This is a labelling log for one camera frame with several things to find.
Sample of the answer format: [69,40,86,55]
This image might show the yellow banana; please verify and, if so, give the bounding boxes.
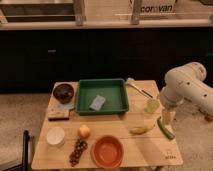
[129,124,155,135]

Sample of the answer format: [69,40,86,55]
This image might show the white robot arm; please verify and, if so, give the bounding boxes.
[159,62,213,125]

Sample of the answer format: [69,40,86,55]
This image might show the red bowl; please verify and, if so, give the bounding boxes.
[91,135,124,169]

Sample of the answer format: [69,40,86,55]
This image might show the dark brown bowl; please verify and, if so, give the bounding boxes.
[53,83,74,104]

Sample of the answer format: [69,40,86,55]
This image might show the translucent green cup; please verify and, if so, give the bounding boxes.
[145,99,160,114]

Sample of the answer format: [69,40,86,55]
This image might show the green cucumber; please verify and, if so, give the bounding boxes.
[157,117,175,140]

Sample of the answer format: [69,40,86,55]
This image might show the green plastic tray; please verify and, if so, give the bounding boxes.
[75,78,129,116]

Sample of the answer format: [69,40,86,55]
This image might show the grey sponge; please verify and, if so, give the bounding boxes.
[89,95,106,111]

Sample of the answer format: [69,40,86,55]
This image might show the orange apple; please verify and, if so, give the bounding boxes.
[78,125,90,138]

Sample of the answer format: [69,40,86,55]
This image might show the bunch of dark grapes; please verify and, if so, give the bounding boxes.
[69,139,88,167]

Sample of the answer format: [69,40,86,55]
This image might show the wooden block brush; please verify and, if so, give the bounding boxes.
[47,103,74,121]

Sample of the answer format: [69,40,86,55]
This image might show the cardboard box with text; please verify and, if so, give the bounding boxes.
[128,0,178,15]

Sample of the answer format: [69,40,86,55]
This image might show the white cup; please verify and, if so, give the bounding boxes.
[46,126,65,147]

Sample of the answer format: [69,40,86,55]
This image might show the spatula with black handle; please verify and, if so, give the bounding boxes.
[126,78,153,98]

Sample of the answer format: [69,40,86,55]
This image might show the black chair frame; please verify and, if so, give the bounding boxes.
[0,130,35,171]

